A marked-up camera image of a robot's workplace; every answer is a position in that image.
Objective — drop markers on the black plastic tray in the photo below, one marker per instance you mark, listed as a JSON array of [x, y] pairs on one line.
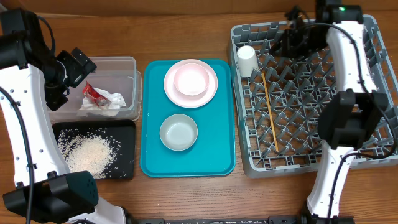
[[124, 128]]

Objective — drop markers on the pale green cup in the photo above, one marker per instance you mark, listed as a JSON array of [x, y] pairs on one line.
[[247, 60]]

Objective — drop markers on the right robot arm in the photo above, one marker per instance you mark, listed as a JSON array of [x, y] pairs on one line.
[[351, 117]]

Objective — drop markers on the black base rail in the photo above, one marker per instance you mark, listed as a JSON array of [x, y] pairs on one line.
[[284, 219]]

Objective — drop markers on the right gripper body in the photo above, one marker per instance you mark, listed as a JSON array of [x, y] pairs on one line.
[[303, 42]]

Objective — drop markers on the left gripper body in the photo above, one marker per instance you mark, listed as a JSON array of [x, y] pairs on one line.
[[73, 71]]

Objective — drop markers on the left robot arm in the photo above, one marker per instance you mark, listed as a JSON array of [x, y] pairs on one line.
[[34, 81]]

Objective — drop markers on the pink bowl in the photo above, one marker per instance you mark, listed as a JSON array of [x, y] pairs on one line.
[[191, 79]]

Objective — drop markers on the red foil snack wrapper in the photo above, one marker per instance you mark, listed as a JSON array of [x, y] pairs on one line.
[[94, 96]]

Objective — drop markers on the grey dishwasher rack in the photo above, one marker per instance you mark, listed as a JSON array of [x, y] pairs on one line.
[[298, 91]]

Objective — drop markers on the white napkin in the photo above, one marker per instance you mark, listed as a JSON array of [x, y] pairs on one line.
[[117, 102]]

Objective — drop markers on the teal serving tray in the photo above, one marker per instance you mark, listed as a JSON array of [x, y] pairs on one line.
[[213, 153]]

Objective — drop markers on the pink plate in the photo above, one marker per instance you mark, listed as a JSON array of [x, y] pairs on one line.
[[190, 101]]

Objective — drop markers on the white rice leftovers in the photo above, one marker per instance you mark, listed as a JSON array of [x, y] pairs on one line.
[[100, 151]]

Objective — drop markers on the clear plastic bin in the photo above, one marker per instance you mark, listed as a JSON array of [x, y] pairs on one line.
[[114, 75]]

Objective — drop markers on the wooden chopstick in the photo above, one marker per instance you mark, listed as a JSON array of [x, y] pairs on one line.
[[270, 112]]

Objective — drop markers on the grey bowl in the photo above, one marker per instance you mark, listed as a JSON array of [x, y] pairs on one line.
[[178, 132]]

